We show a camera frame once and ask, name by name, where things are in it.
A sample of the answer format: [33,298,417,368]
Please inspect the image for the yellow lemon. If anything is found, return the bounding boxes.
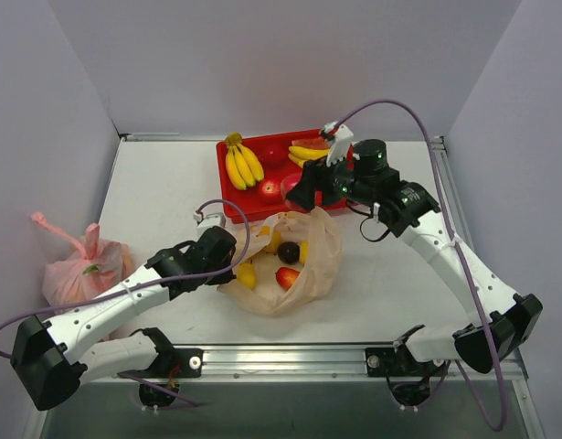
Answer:
[236,262,257,290]

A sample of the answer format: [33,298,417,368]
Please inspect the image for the yellow pear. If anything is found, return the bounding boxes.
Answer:
[264,231,309,265]

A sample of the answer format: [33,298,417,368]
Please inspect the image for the dark purple plum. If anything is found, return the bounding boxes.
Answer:
[277,241,301,265]

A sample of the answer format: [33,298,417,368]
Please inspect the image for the red yellow mango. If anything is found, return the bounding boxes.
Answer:
[275,267,301,291]

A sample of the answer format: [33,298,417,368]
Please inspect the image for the orange plastic bag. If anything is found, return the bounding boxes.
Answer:
[217,208,343,316]

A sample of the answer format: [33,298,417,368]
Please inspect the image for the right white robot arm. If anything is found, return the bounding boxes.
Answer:
[286,140,543,374]

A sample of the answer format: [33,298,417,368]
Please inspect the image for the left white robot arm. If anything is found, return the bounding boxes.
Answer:
[10,226,237,411]

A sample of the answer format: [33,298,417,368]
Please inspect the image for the pink plastic bag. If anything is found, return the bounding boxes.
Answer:
[31,212,134,306]

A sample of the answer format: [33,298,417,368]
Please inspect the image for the right yellow banana bunch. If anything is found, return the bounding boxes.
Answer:
[288,145,329,167]

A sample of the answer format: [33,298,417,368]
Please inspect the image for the yellow banana bunch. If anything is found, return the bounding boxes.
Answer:
[288,145,329,167]
[225,133,265,191]

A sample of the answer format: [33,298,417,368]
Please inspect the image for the watermelon slice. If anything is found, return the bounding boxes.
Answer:
[292,136,330,150]

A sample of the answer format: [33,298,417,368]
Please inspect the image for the dark red apple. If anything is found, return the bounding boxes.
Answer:
[261,145,288,169]

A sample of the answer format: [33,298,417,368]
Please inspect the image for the red plastic tray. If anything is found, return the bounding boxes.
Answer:
[216,129,319,222]

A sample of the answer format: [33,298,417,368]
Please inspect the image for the left yellow banana bunch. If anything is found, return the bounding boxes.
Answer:
[225,133,265,191]

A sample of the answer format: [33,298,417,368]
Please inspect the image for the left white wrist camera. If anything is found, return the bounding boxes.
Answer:
[193,211,226,234]

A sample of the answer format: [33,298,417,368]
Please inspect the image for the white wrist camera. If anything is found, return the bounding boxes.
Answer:
[193,211,226,234]
[320,121,354,166]

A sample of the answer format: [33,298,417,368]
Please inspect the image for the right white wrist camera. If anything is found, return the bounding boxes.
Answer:
[320,121,354,166]

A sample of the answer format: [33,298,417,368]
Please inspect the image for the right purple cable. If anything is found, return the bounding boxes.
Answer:
[330,99,508,432]

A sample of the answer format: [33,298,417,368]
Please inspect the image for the purple cable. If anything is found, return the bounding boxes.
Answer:
[330,99,508,432]
[0,199,252,362]

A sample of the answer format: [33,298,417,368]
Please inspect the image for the aluminium mounting rail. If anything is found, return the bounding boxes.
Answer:
[37,340,524,383]

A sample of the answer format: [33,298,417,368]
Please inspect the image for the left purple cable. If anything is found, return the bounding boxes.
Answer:
[0,199,252,362]

